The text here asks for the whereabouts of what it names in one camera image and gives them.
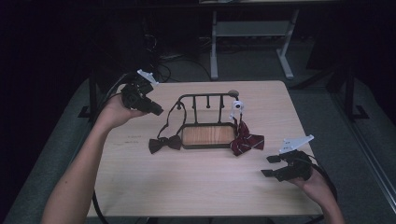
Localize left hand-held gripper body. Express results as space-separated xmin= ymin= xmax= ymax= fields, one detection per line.
xmin=120 ymin=68 xmax=160 ymax=113

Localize black hook rack wooden base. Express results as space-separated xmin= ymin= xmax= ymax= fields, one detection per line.
xmin=176 ymin=90 xmax=242 ymax=150

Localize black metal stand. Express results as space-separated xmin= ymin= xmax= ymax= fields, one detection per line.
xmin=342 ymin=64 xmax=371 ymax=122
xmin=77 ymin=66 xmax=101 ymax=121

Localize dark brown bow tie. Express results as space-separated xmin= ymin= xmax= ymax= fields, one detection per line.
xmin=148 ymin=101 xmax=188 ymax=156

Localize white power strip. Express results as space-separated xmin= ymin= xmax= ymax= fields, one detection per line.
xmin=160 ymin=53 xmax=185 ymax=61

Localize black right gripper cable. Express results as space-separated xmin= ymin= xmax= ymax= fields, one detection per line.
xmin=306 ymin=154 xmax=339 ymax=203

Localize red striped bow tie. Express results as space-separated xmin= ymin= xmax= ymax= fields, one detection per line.
xmin=229 ymin=100 xmax=266 ymax=158

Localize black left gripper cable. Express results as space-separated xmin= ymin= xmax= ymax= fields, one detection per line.
xmin=91 ymin=72 xmax=138 ymax=224

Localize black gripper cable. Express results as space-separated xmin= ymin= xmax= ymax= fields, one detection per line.
xmin=306 ymin=154 xmax=339 ymax=203
xmin=91 ymin=72 xmax=138 ymax=224

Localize person's right hand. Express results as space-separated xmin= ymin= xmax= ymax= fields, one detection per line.
xmin=288 ymin=167 xmax=330 ymax=199

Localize black floor cables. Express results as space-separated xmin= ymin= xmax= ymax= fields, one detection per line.
xmin=143 ymin=32 xmax=213 ymax=84

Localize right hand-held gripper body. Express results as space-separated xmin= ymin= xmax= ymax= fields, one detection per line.
xmin=275 ymin=133 xmax=315 ymax=183

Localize person's left hand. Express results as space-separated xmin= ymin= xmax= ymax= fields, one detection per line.
xmin=93 ymin=92 xmax=148 ymax=131

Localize grey metal stand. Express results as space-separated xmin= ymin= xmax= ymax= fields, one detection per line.
xmin=209 ymin=8 xmax=301 ymax=81

